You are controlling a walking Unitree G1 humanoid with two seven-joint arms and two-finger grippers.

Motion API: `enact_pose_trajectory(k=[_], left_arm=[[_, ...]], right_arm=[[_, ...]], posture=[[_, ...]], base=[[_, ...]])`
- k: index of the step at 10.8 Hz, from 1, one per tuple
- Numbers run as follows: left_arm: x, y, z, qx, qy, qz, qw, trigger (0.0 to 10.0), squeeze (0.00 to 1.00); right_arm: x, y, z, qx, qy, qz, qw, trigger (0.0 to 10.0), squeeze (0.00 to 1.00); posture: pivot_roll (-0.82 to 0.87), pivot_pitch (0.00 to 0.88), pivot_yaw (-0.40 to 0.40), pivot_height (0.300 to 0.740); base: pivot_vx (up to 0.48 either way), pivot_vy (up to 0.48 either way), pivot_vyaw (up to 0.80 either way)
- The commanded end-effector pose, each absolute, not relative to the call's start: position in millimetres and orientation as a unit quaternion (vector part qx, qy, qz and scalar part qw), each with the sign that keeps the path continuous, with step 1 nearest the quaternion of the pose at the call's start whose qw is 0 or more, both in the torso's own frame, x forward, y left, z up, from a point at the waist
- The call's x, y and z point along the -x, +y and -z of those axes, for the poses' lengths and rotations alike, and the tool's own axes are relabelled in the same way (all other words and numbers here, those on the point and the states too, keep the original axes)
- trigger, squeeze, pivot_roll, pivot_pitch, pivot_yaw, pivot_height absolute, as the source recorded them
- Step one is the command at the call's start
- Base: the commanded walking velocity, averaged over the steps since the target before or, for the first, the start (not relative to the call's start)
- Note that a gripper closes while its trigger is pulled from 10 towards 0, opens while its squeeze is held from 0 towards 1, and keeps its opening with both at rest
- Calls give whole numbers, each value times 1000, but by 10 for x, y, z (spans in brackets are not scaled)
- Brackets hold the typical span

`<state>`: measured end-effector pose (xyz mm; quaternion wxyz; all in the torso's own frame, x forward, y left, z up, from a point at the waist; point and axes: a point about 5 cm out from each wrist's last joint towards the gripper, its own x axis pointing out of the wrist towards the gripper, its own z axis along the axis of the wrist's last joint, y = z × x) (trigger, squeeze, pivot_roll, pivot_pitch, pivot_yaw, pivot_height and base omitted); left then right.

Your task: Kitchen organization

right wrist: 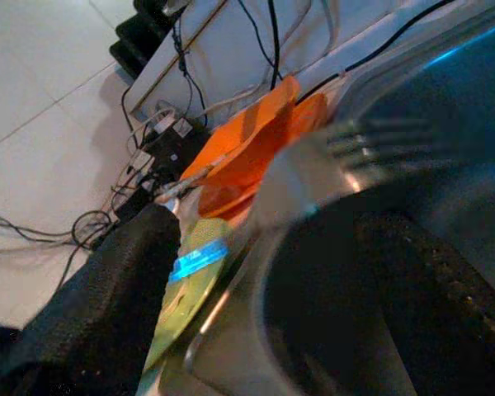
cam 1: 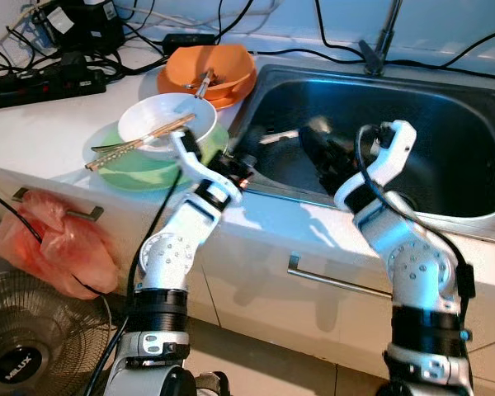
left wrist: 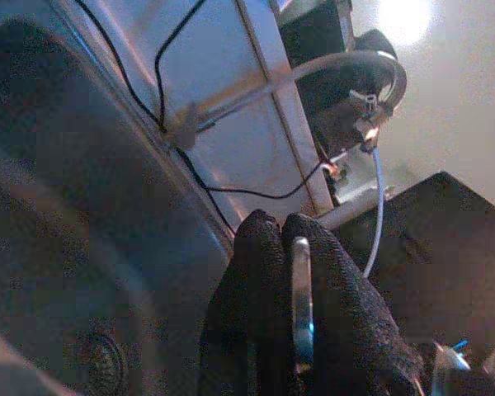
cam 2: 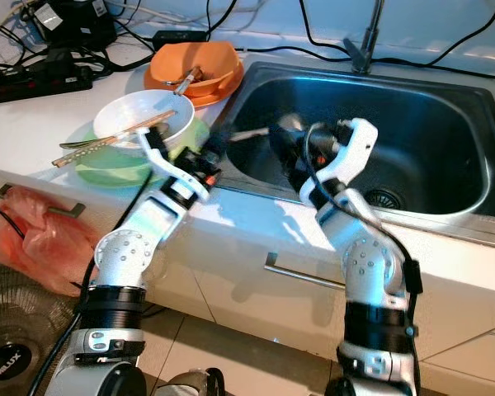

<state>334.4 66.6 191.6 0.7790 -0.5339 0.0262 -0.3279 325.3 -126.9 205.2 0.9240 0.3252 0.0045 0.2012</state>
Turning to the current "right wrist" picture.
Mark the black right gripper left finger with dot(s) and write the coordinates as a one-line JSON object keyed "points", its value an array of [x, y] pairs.
{"points": [[107, 309]]}

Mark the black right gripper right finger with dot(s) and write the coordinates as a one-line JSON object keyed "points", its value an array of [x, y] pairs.
{"points": [[445, 313]]}

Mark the green plate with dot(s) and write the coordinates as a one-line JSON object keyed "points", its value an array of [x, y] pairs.
{"points": [[189, 305]]}

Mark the white bowl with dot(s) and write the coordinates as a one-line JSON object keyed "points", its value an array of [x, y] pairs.
{"points": [[284, 194]]}

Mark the orange plate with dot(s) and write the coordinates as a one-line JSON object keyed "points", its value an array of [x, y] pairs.
{"points": [[227, 202]]}

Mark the black power strip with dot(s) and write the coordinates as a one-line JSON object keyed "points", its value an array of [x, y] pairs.
{"points": [[169, 152]]}

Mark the brown metal-tipped chopstick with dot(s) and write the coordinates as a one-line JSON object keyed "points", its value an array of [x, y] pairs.
{"points": [[206, 169]]}

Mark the orange bowl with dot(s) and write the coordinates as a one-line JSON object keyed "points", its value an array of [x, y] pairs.
{"points": [[247, 136]]}

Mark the stainless steel sink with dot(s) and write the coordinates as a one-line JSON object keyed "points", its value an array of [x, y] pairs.
{"points": [[437, 82]]}

